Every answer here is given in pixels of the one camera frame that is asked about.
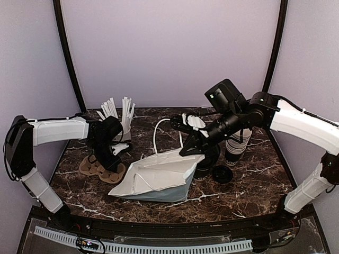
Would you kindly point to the black front frame rail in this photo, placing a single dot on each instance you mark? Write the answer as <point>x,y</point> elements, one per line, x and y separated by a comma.
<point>195,217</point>

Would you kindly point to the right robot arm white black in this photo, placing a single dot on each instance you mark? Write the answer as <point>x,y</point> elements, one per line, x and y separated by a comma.
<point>271,112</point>

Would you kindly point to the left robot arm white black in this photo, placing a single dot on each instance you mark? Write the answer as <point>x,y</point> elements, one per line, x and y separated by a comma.
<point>25,136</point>

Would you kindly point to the light blue paper bag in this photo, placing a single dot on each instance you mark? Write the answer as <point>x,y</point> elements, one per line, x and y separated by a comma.
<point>161,177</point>

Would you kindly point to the black paper coffee cup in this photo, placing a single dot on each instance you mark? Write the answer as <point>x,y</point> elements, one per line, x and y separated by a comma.
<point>201,171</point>

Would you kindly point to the stack of paper coffee cups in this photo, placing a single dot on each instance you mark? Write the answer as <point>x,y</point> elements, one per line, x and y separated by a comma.
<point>236,146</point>

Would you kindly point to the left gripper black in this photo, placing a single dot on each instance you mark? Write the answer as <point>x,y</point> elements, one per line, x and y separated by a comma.
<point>108,165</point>

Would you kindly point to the brown cardboard cup carrier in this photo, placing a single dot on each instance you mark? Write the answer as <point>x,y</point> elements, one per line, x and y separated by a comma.
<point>90,166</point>

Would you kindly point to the white cup holding straws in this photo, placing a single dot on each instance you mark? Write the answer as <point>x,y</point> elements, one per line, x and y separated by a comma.
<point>124,136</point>

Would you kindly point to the black plastic lid on table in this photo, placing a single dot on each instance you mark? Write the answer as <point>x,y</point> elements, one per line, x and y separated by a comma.
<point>222,174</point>

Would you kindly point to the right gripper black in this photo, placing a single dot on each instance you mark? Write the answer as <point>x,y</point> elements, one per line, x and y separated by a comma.
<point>196,144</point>

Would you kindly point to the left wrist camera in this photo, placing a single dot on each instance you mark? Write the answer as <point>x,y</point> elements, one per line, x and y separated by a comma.
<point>117,148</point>

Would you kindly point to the stack of black lids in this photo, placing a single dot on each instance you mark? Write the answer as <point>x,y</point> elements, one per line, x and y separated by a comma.
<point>211,158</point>

